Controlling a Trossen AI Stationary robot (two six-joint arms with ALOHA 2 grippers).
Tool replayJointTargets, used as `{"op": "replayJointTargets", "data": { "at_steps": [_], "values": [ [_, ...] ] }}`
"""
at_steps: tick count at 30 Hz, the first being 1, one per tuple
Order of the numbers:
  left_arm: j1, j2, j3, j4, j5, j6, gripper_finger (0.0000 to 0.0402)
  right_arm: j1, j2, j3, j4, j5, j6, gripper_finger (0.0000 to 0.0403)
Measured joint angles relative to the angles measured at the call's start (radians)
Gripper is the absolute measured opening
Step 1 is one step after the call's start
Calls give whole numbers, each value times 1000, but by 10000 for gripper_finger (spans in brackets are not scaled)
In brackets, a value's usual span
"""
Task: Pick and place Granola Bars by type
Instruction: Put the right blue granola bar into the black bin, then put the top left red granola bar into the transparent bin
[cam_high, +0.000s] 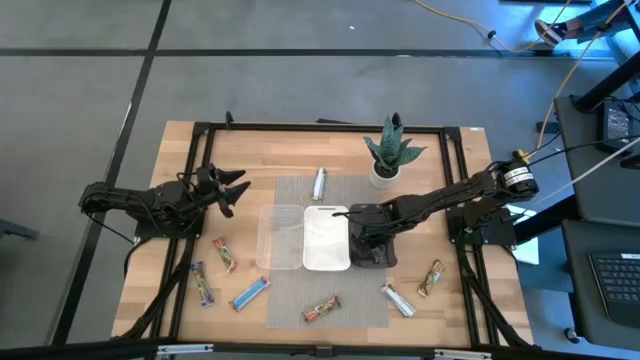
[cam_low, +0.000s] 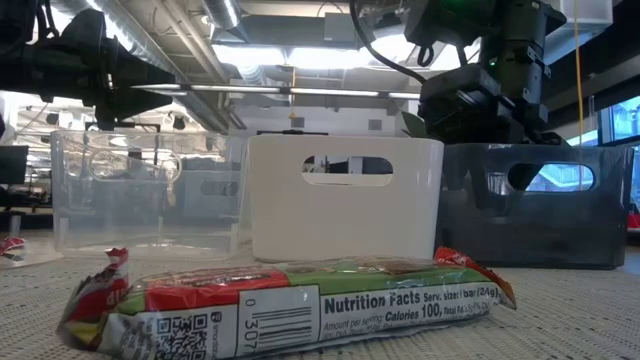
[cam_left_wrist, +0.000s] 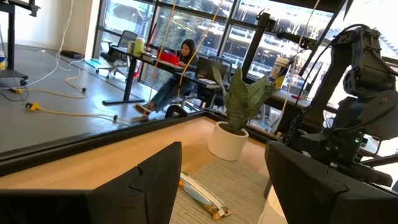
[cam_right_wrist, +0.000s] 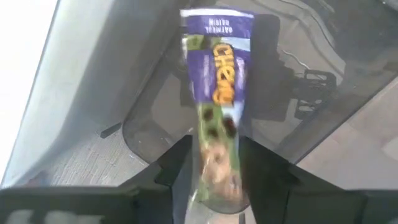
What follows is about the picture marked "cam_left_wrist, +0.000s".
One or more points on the black laptop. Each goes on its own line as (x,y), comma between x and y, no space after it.
(210,68)

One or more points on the white plastic bin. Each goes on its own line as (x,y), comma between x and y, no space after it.
(273,211)

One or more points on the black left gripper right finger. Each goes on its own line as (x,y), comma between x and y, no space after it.
(311,193)

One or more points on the red bag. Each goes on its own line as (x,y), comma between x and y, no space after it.
(168,58)

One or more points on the black mesh office chair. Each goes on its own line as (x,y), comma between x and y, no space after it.
(127,39)

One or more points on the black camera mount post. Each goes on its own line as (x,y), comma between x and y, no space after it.
(258,40)

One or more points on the black rolling stand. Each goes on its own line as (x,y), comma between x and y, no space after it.
(11,37)

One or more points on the pale blue-white granola bar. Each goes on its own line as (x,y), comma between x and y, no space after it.
(202,196)

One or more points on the grey woven placemat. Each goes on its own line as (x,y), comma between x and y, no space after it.
(236,186)

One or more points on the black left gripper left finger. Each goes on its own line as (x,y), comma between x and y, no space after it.
(149,186)

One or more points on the white wipes canister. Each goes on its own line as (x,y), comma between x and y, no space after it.
(279,73)

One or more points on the black office desk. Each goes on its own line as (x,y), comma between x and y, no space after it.
(130,77)

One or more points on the person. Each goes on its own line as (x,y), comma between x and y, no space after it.
(186,56)

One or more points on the green bottle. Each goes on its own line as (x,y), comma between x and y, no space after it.
(139,46)

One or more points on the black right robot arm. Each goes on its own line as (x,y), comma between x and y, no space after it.
(367,77)

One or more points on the black aluminium table frame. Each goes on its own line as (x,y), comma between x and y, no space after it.
(62,149)

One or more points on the green snake plant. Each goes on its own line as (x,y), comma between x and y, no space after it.
(241,99)

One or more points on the white round plant pot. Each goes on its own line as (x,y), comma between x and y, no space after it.
(227,146)

